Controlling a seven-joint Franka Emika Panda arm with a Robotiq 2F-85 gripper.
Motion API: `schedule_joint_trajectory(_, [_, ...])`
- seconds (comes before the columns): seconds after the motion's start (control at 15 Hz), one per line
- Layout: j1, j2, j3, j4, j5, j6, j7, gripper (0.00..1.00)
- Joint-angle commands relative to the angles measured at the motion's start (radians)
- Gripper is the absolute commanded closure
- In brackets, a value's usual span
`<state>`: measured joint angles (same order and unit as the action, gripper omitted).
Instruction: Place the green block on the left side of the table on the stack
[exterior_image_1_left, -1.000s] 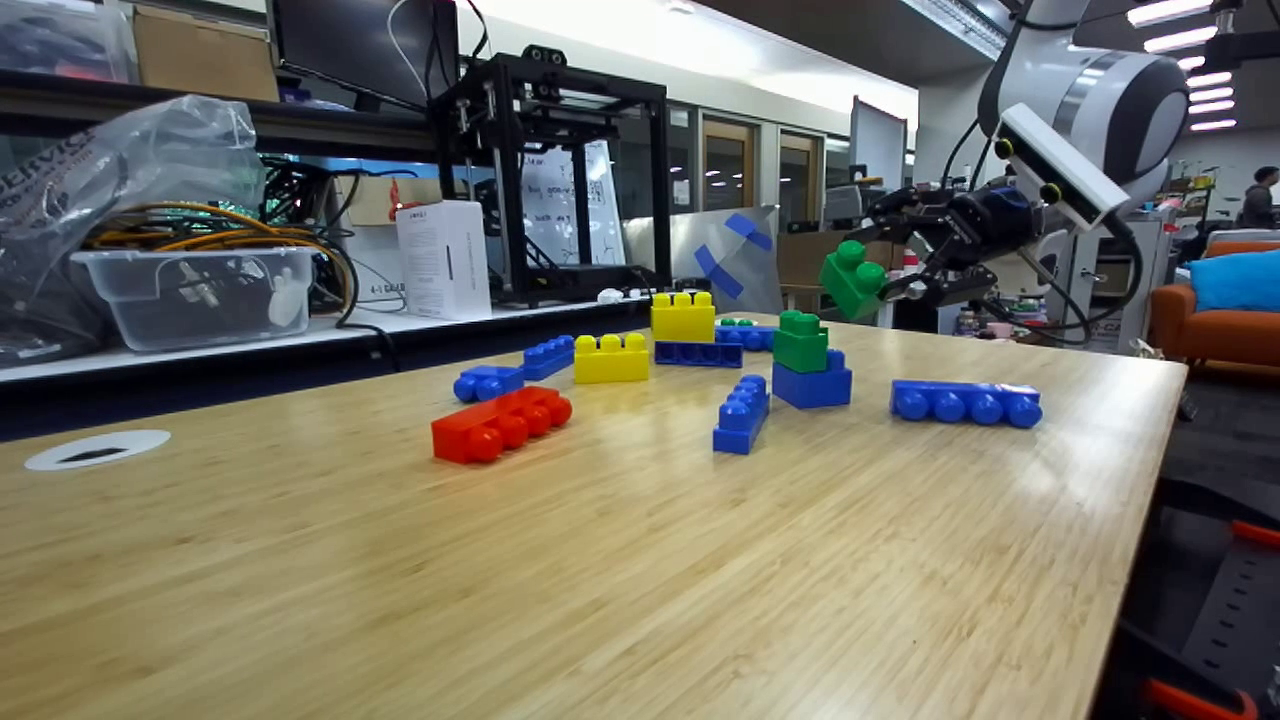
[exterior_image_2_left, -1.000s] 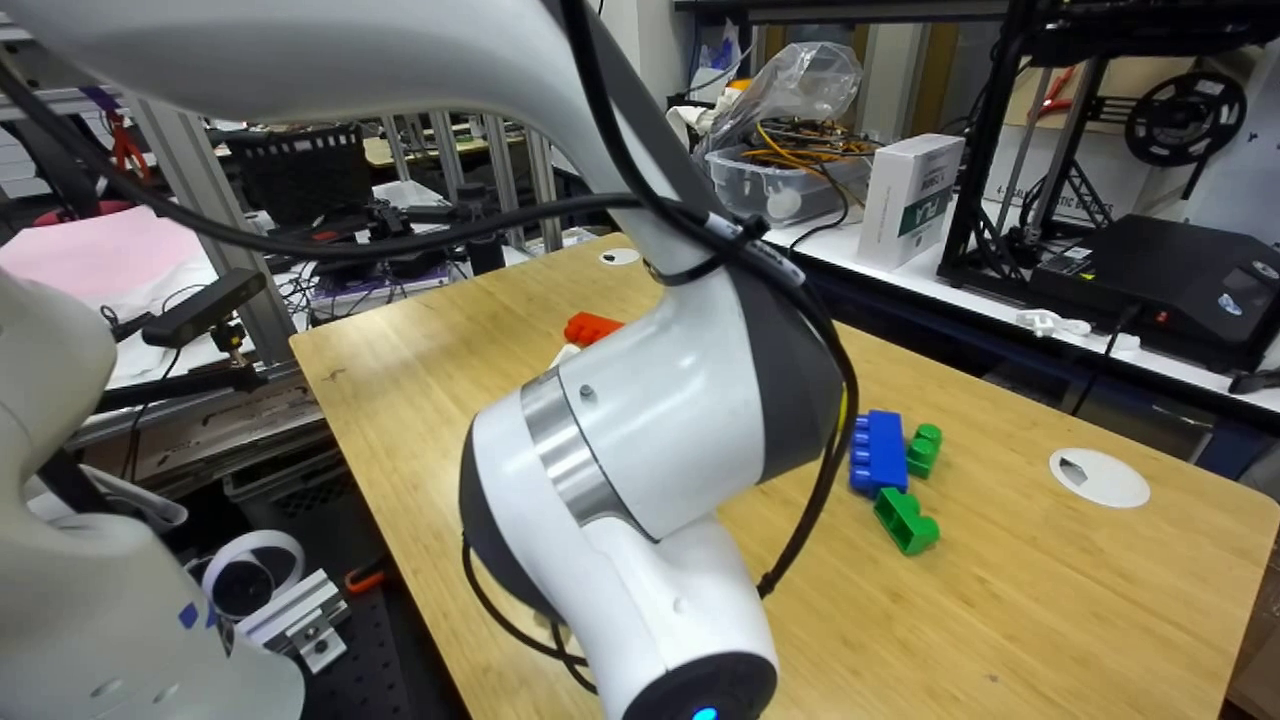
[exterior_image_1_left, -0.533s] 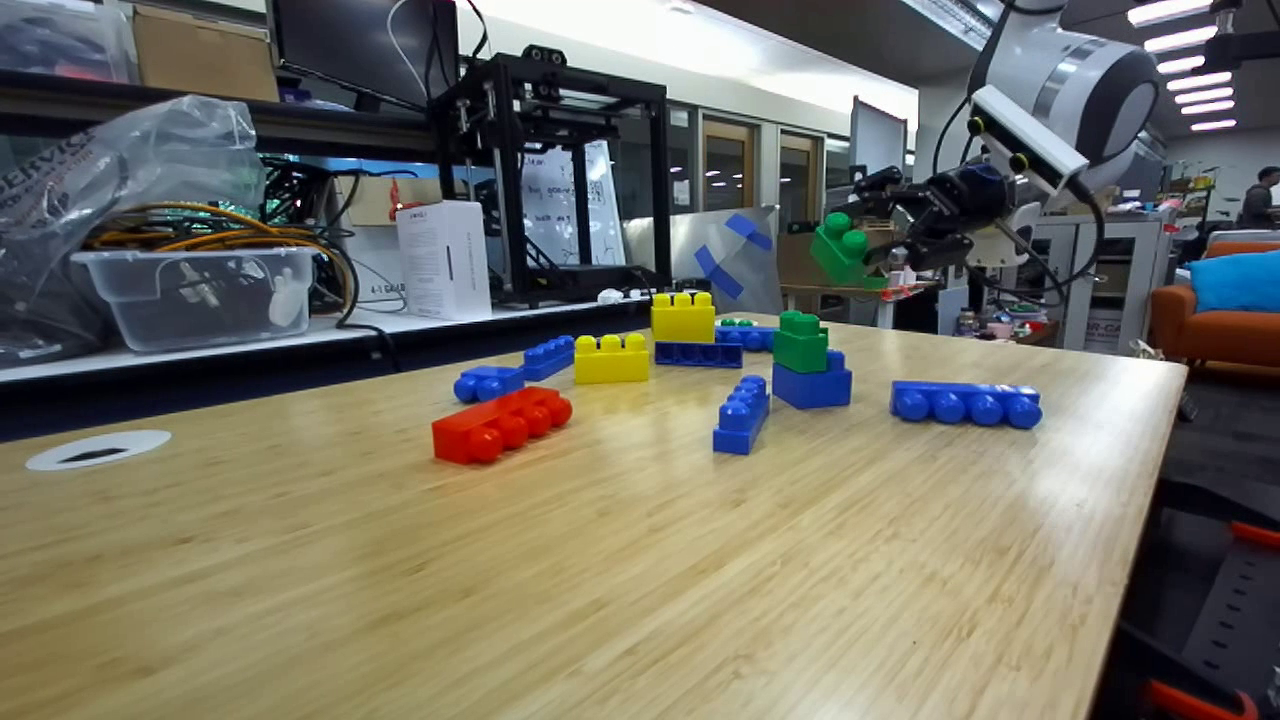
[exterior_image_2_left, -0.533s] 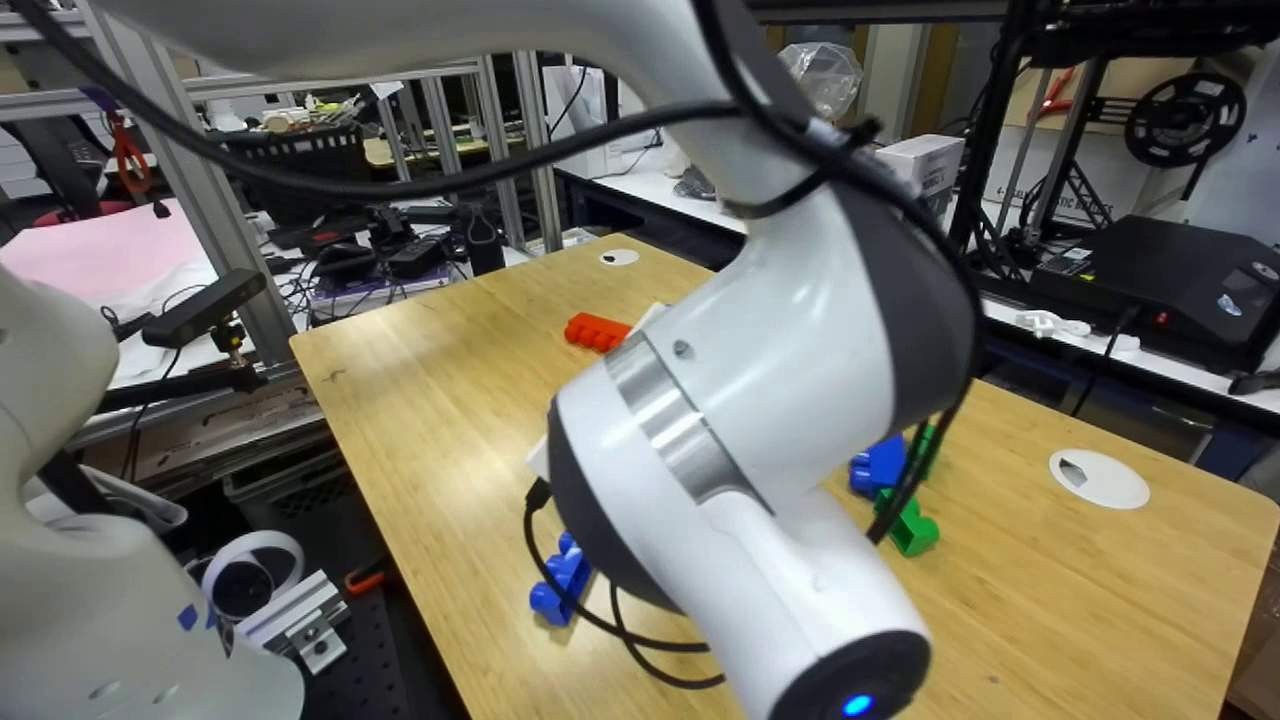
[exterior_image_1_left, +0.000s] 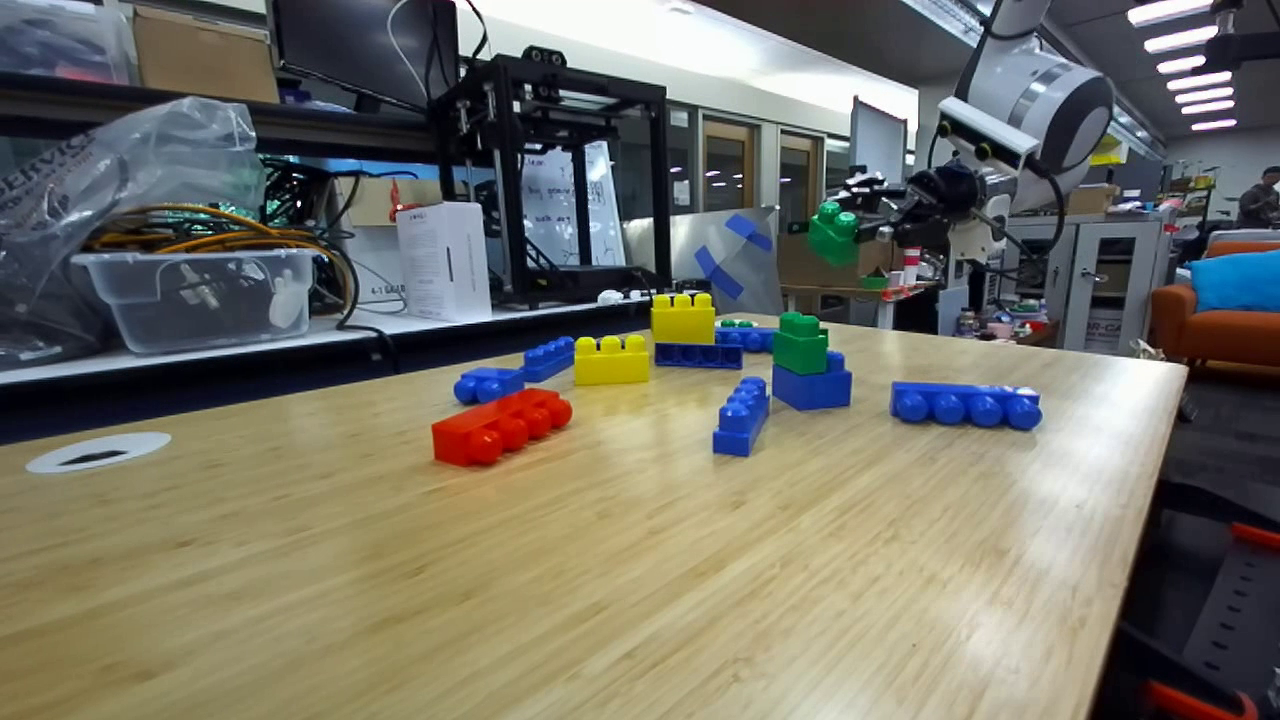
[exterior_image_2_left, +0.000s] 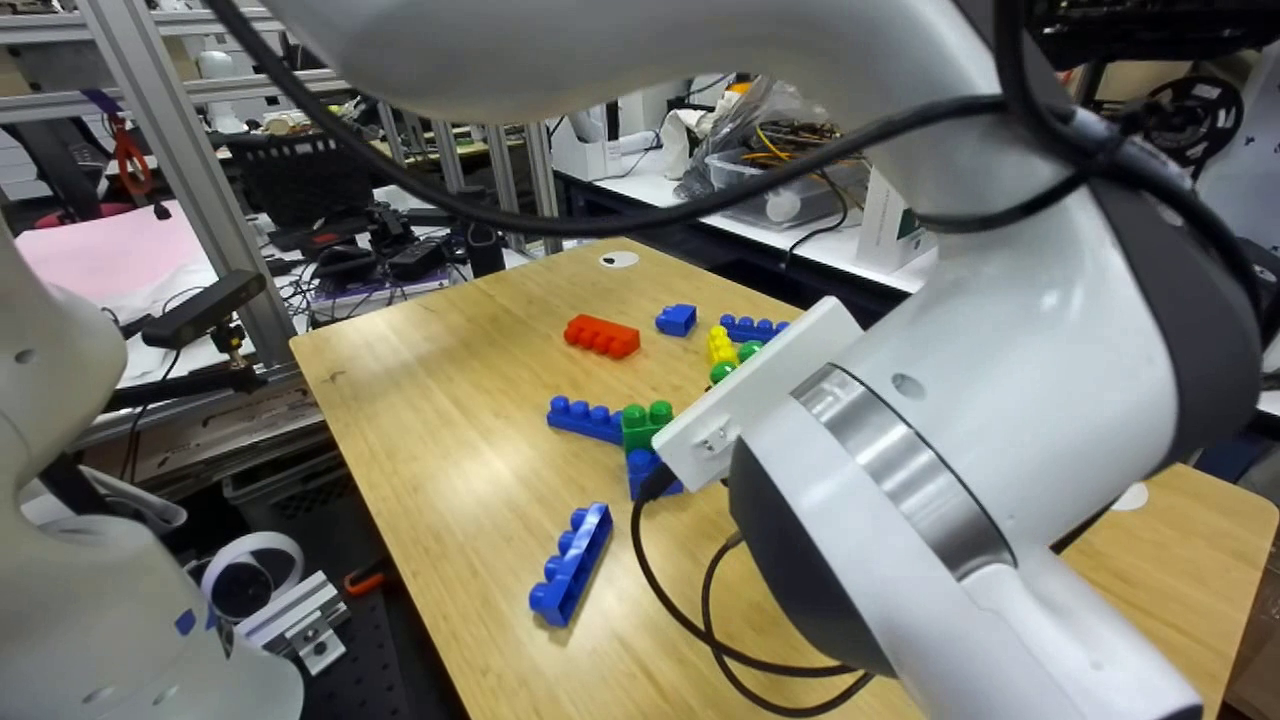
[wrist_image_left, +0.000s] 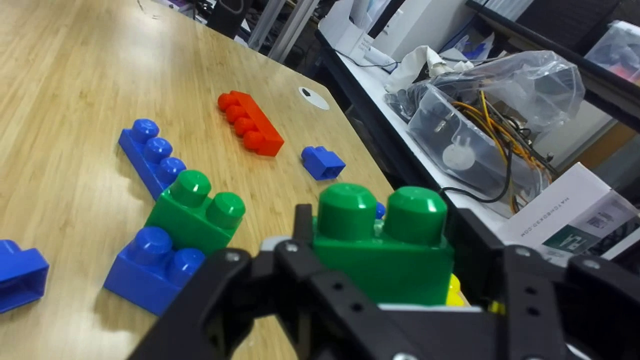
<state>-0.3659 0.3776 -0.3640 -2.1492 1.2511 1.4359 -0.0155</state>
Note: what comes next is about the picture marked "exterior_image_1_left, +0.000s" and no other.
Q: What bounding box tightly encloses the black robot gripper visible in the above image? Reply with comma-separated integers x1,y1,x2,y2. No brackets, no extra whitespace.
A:
836,158,1005,263

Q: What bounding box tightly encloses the green two-stud block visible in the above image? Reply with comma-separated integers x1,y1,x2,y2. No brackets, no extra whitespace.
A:
773,310,832,379
803,198,865,267

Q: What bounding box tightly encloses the small blue block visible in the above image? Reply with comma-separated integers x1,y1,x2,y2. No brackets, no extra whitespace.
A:
453,365,526,407
519,332,578,389
716,322,778,355

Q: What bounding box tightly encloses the blue square block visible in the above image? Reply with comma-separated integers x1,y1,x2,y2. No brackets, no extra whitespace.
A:
769,349,856,418

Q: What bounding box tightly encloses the blue four-stud block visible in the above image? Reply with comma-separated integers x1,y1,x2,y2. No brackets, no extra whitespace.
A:
708,373,774,460
889,379,1047,437
651,339,749,373

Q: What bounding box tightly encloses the yellow block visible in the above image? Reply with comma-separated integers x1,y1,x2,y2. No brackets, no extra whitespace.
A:
648,287,720,349
570,328,656,392

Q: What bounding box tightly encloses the red four-stud block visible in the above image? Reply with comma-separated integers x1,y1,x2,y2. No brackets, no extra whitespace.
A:
426,386,575,472

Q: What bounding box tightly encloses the brown cardboard box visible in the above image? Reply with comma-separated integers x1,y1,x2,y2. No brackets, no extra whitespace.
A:
774,231,910,297
127,0,284,103
1065,180,1118,222

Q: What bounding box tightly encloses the grey panel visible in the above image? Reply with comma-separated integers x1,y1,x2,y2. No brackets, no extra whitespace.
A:
848,98,910,176

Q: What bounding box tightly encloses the clear sheet with blue tape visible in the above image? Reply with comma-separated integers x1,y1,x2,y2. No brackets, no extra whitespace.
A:
620,206,785,322

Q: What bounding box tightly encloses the grey metal cabinet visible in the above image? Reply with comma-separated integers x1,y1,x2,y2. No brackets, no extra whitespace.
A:
1034,215,1177,355

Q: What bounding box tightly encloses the orange sofa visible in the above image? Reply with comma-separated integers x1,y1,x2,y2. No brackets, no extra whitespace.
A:
1149,237,1280,386

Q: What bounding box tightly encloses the blue cushion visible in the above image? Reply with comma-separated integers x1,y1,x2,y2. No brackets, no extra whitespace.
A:
1179,248,1280,322

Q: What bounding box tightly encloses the person in dark clothes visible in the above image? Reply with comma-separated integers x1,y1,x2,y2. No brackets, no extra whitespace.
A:
1236,164,1280,230

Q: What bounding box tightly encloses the white box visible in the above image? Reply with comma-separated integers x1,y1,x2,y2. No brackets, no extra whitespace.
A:
391,198,497,326

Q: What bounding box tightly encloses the red armrest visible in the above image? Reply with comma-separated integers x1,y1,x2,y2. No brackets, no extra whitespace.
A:
1225,516,1280,554

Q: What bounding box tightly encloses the black chair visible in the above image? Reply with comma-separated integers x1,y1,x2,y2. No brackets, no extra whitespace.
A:
1090,478,1280,720

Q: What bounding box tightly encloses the black monitor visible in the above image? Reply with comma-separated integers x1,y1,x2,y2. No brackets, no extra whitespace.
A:
269,0,467,118

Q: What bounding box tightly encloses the red chair part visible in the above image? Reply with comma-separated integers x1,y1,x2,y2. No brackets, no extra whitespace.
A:
1138,671,1265,720

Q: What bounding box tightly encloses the black workbench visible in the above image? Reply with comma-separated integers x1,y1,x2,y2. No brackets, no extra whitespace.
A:
0,300,656,447

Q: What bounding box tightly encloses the clear plastic container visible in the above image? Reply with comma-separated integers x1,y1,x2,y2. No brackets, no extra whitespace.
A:
69,244,322,355

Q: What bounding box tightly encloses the clear plastic bag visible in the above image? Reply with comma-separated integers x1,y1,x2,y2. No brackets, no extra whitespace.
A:
0,0,142,81
0,93,271,367

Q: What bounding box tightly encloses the white table grommet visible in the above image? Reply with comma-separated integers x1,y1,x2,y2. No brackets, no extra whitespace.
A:
21,430,175,480

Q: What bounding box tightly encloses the yellow cable bundle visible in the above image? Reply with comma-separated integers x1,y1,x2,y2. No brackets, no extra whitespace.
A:
79,198,317,256

